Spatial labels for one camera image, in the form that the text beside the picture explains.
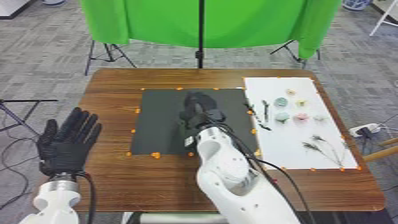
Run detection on black tripod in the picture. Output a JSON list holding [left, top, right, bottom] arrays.
[[84, 39, 139, 77], [268, 39, 323, 70]]

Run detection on blue and white vase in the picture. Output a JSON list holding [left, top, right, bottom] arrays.
[[341, 0, 375, 12]]

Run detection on green flower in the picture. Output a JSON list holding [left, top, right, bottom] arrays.
[[274, 97, 291, 108], [274, 112, 291, 124]]

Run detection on wooden chair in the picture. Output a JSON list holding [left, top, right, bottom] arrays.
[[361, 137, 398, 164]]

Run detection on white power strip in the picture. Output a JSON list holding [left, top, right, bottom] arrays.
[[348, 122, 382, 138]]

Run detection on black stand pole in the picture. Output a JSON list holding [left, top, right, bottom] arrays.
[[195, 0, 208, 70]]

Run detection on black folding stand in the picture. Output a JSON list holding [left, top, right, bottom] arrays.
[[0, 98, 60, 136]]

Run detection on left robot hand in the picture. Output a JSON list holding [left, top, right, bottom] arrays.
[[36, 107, 105, 178]]

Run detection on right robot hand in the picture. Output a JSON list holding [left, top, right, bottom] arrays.
[[178, 91, 227, 130]]

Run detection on dark mat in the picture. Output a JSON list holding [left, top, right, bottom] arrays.
[[130, 88, 261, 157]]

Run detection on pale grey bar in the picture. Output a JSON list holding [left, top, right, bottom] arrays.
[[140, 213, 231, 224]]

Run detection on pink flower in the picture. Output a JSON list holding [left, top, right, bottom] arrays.
[[293, 112, 313, 123]]

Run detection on white sheet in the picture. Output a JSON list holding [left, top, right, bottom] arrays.
[[243, 77, 361, 171]]

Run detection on white stand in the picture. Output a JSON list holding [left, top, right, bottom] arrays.
[[368, 0, 398, 37]]

